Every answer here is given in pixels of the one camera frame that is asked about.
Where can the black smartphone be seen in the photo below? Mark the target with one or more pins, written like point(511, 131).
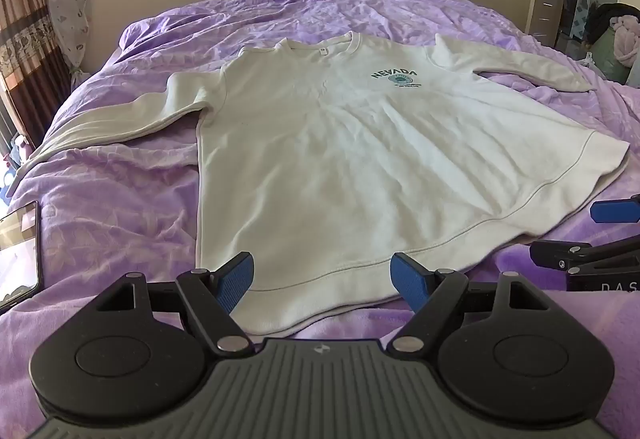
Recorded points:
point(19, 259)

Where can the purple floral blanket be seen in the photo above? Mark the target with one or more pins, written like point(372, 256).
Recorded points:
point(125, 199)

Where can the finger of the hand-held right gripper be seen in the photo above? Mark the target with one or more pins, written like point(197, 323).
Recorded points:
point(565, 253)
point(607, 211)

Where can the brown striped curtain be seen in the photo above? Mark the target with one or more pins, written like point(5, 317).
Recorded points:
point(22, 34)

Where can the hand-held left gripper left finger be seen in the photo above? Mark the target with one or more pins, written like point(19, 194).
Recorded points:
point(234, 283)

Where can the pink fluffy garment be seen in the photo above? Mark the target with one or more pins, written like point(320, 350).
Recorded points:
point(627, 39)

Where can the white leaf-patterned tied curtain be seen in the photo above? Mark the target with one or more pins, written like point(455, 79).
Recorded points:
point(70, 4)

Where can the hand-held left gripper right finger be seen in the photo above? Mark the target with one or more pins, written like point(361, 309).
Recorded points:
point(410, 283)

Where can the white long-sleeved sweatshirt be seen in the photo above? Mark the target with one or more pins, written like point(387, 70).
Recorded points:
point(350, 159)

